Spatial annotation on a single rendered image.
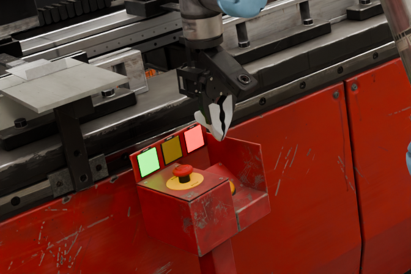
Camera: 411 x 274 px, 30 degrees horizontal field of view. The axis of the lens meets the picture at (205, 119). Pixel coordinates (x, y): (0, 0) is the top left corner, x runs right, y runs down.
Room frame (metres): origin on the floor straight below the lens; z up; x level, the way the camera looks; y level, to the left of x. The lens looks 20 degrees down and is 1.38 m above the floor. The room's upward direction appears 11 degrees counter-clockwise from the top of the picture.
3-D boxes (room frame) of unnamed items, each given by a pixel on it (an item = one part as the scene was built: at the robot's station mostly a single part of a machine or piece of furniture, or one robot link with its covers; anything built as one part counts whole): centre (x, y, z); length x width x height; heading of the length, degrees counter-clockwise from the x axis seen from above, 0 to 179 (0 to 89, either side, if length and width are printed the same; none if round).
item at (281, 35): (1.80, -0.21, 0.89); 0.30 x 0.05 x 0.03; 120
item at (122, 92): (1.52, 0.28, 0.89); 0.30 x 0.05 x 0.03; 120
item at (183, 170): (1.34, 0.06, 0.79); 0.04 x 0.04 x 0.04
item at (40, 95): (1.42, 0.27, 1.00); 0.26 x 0.18 x 0.01; 30
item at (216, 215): (1.37, 0.03, 0.75); 0.20 x 0.16 x 0.18; 130
